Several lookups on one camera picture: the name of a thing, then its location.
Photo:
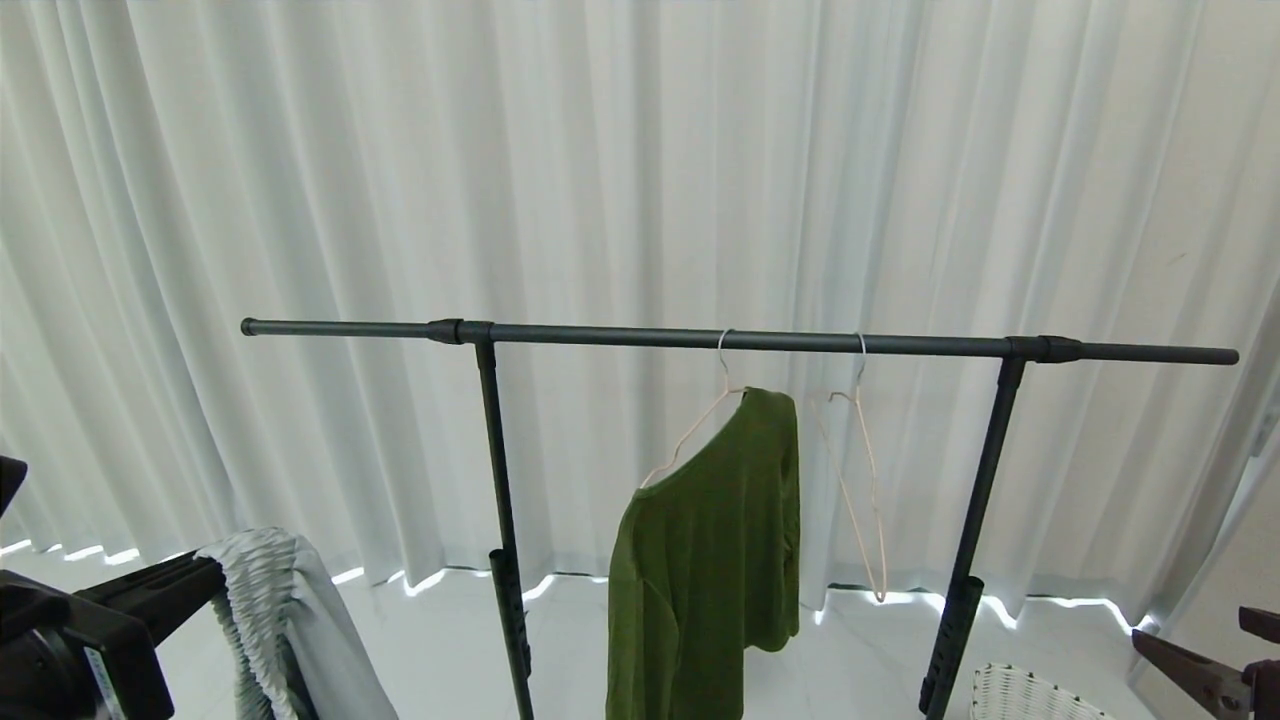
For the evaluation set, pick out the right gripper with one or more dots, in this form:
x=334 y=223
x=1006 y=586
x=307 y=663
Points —
x=1265 y=692

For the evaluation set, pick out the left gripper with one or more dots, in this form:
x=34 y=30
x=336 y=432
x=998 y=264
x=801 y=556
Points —
x=50 y=650

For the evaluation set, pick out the pale grey shorts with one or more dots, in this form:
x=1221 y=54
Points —
x=300 y=620

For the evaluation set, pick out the white laundry basket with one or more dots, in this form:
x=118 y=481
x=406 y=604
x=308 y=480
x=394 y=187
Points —
x=1030 y=698

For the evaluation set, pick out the pink clothes hanger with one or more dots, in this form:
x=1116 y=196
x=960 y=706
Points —
x=700 y=425
x=868 y=470

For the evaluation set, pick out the black clothes rack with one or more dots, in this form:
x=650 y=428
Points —
x=620 y=336

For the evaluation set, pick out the green long-sleeved shirt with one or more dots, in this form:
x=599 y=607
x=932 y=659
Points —
x=705 y=560

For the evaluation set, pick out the white curtain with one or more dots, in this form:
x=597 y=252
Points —
x=600 y=150

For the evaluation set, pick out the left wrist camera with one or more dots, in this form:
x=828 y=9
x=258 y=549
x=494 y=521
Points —
x=10 y=482

